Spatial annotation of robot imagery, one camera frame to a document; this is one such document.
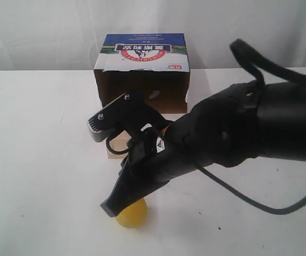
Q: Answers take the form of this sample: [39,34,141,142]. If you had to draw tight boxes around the light wooden cube block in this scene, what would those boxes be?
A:
[107,131,131,159]

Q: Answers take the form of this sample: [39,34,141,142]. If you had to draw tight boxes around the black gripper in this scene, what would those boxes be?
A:
[100,106,249,217]

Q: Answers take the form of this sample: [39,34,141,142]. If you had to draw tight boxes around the yellow ball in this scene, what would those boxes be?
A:
[116,198,148,228]

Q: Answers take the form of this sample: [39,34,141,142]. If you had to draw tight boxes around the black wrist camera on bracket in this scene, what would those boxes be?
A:
[87,90,168,142]

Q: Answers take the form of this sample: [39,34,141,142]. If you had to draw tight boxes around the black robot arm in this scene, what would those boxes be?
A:
[101,83,306,217]

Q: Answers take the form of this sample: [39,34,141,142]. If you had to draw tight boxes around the printed cardboard box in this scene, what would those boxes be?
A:
[93,33,191,114]

